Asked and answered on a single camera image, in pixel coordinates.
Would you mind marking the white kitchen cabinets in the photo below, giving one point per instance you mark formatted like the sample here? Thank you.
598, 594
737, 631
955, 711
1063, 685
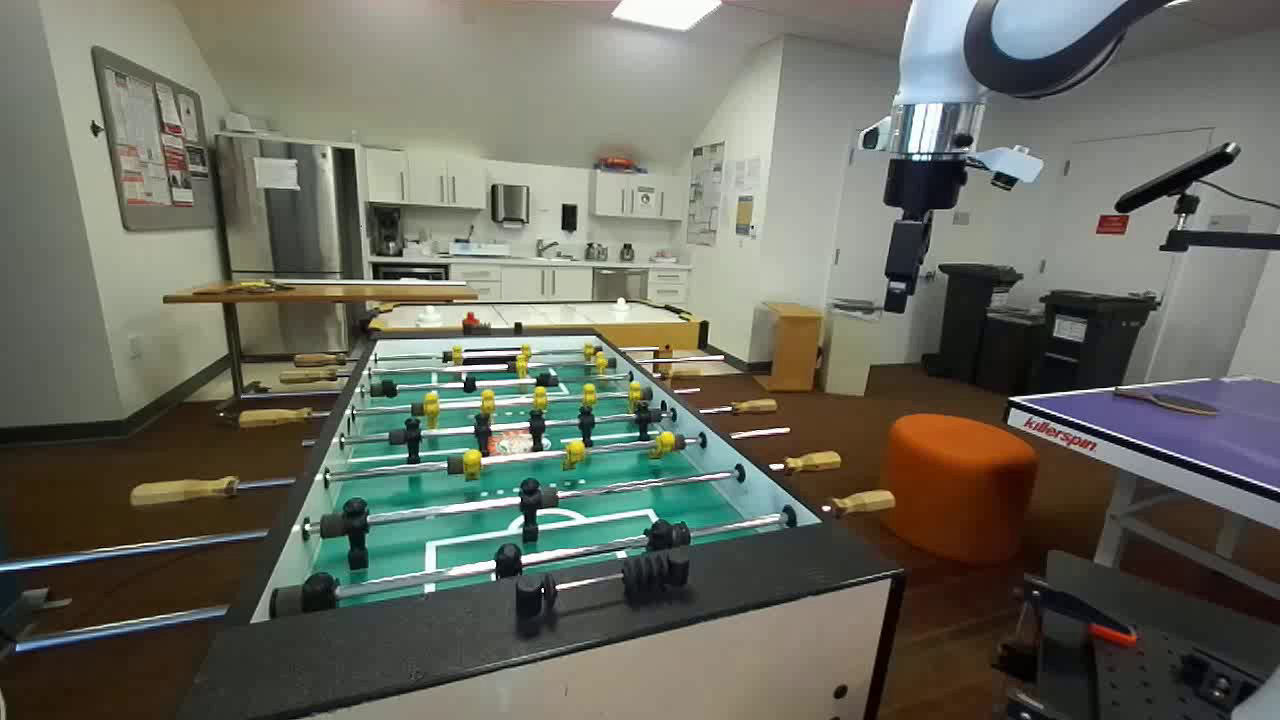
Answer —
529, 230

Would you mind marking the air hockey table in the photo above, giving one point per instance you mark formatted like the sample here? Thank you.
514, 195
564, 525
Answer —
613, 321

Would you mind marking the black camera on stand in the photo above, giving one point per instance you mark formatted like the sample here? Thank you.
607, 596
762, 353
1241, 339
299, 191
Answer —
1179, 184

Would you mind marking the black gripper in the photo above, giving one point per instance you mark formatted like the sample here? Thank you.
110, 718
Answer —
919, 191

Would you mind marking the purple ping pong table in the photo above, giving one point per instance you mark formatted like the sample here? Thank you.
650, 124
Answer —
1207, 437

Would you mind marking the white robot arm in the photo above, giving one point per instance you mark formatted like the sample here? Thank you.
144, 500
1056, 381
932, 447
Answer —
955, 57

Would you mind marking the orange round ottoman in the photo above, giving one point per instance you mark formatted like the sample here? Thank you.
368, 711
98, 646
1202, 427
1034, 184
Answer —
963, 486

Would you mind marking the wall bulletin board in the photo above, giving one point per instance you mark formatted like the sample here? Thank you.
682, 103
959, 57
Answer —
158, 145

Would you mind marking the black trash bin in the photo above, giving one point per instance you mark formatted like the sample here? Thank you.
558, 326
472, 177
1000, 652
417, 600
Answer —
965, 309
1090, 339

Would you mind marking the stainless steel refrigerator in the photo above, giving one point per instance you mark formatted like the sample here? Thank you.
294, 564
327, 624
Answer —
291, 215

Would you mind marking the wooden foosball rod handle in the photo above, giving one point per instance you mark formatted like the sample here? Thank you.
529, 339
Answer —
160, 492
812, 460
865, 500
752, 404
273, 418

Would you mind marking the foosball table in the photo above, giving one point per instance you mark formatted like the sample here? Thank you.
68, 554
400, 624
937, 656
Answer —
540, 530

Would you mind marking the black robot cart base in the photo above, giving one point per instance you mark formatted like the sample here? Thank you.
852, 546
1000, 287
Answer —
1105, 646

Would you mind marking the white waste bin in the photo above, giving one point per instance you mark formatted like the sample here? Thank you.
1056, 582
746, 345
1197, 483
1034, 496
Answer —
850, 351

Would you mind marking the wooden side cabinet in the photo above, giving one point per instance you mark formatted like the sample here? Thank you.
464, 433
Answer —
793, 351

